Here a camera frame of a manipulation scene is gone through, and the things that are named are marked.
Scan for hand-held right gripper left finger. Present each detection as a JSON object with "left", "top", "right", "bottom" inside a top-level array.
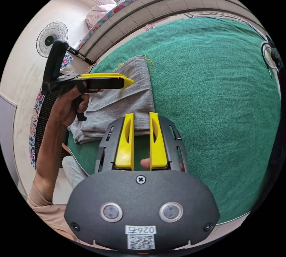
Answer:
[{"left": 115, "top": 112, "right": 135, "bottom": 171}]

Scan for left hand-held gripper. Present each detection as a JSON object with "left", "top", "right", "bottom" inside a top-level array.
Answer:
[{"left": 42, "top": 73, "right": 135, "bottom": 122}]

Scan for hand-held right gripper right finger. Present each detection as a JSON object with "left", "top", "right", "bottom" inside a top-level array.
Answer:
[{"left": 149, "top": 112, "right": 168, "bottom": 171}]

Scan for gray jeans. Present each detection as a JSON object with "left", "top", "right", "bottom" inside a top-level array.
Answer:
[{"left": 68, "top": 55, "right": 156, "bottom": 145}]

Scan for person's left forearm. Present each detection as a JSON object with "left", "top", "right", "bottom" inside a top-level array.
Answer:
[{"left": 33, "top": 114, "right": 68, "bottom": 200}]

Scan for person's right hand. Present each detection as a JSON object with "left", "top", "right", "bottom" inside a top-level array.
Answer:
[{"left": 140, "top": 158, "right": 185, "bottom": 172}]

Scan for person's left hand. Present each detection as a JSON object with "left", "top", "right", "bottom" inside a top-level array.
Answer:
[{"left": 48, "top": 86, "right": 105, "bottom": 129}]

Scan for bed with green mat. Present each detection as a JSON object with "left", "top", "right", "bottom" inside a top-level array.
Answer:
[{"left": 66, "top": 15, "right": 282, "bottom": 227}]

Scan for pink rolled blanket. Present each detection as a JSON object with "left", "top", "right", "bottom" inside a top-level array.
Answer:
[{"left": 86, "top": 4, "right": 117, "bottom": 31}]

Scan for white standing fan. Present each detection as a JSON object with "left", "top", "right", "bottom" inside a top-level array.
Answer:
[{"left": 36, "top": 21, "right": 69, "bottom": 58}]

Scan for floral printed cloth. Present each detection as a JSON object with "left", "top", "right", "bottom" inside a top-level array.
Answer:
[{"left": 28, "top": 52, "right": 74, "bottom": 169}]

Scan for person's body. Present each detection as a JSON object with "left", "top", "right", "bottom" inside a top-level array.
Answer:
[{"left": 26, "top": 142, "right": 94, "bottom": 250}]

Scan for black garment with white print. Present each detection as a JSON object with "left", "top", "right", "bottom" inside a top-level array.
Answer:
[{"left": 261, "top": 35, "right": 285, "bottom": 173}]

